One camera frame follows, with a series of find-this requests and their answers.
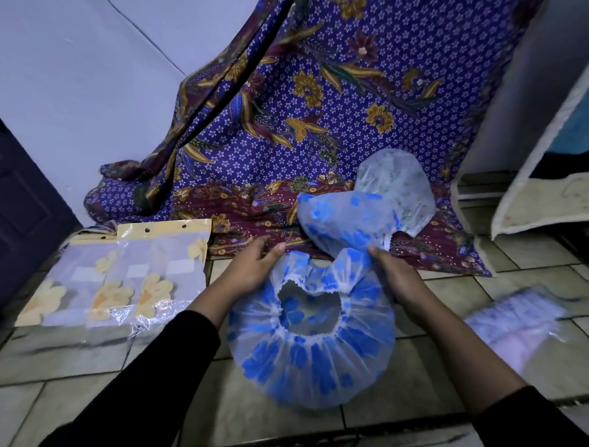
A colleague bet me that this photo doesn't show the person's right hand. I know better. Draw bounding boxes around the person's right hand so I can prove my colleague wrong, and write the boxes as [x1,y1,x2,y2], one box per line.
[367,246,429,314]

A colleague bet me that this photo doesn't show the person's left hand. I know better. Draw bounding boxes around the person's left hand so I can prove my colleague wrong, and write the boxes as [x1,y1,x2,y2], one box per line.
[216,235,287,300]

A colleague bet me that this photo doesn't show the blue flowered plastic shower cap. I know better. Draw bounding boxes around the blue flowered plastic shower cap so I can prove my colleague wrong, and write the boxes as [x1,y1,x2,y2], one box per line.
[297,191,402,259]
[226,248,396,410]

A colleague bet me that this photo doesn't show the person's right forearm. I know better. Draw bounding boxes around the person's right forearm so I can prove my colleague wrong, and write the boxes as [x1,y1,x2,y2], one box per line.
[405,295,589,447]

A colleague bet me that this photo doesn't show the person's left forearm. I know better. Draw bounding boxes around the person's left forearm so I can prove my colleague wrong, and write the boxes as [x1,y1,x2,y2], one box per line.
[39,291,232,447]

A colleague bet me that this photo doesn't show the green patterned plastic shower cap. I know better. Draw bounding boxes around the green patterned plastic shower cap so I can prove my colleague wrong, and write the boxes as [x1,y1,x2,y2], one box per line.
[354,148,437,239]

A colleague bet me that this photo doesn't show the purple floral batik cloth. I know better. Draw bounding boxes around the purple floral batik cloth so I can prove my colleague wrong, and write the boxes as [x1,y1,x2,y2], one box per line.
[84,0,544,277]

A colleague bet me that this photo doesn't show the purple plastic packet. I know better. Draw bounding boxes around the purple plastic packet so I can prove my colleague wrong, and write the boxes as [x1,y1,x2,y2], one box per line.
[464,286,570,375]

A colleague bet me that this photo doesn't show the pack of yellow flowered caps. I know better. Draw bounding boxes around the pack of yellow flowered caps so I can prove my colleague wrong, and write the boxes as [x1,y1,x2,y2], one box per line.
[14,218,212,333]

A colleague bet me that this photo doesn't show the white shelf unit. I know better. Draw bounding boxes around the white shelf unit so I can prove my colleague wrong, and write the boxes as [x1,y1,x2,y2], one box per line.
[450,0,589,278]

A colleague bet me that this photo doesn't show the dark door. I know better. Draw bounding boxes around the dark door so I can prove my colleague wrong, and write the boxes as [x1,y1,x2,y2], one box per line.
[0,119,81,314]

